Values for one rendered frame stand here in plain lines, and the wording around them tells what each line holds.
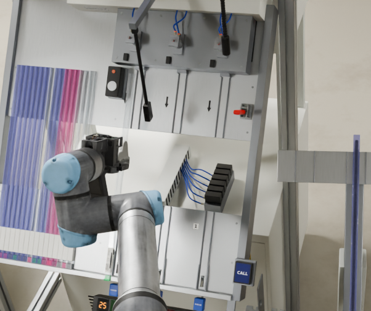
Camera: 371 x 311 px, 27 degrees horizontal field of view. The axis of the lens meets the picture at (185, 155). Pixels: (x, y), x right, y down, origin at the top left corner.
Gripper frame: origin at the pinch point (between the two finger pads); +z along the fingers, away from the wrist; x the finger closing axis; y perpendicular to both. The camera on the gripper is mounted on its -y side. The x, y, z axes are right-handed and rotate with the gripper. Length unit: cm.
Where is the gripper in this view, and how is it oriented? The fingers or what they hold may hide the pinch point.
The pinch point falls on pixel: (121, 160)
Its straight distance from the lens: 188.2
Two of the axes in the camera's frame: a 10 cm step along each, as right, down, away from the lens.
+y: 0.6, -9.8, -1.6
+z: 2.9, -1.4, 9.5
